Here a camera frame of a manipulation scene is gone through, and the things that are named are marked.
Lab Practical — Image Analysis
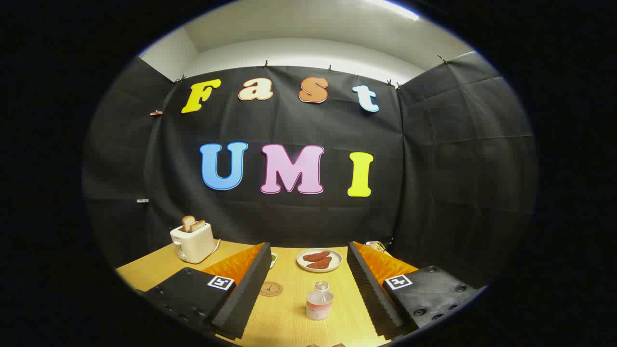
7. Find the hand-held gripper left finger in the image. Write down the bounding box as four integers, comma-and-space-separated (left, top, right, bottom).
136, 242, 273, 340

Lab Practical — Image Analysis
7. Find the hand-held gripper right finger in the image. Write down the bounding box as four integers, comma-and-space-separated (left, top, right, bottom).
346, 241, 483, 340

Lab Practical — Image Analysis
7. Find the clear plastic juice bottle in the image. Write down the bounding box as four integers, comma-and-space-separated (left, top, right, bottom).
306, 281, 334, 321

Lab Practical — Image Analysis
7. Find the white round plate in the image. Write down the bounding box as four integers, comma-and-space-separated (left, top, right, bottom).
296, 248, 343, 273

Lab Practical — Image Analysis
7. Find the wooden table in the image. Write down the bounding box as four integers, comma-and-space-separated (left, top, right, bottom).
116, 240, 401, 347

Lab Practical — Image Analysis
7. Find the cream toaster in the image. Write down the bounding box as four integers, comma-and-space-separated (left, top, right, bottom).
170, 222, 216, 264

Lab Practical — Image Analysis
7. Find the black backdrop cloth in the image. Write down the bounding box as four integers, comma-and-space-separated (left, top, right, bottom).
82, 51, 538, 290

